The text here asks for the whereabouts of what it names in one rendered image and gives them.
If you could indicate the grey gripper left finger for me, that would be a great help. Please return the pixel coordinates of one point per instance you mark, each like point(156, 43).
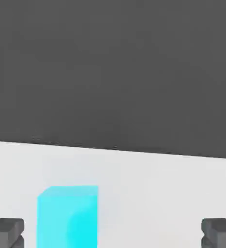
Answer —
point(5, 231)

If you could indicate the large cyan box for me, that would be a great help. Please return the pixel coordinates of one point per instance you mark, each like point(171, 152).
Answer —
point(66, 219)

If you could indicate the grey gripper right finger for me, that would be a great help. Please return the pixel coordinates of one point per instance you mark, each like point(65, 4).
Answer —
point(220, 232)

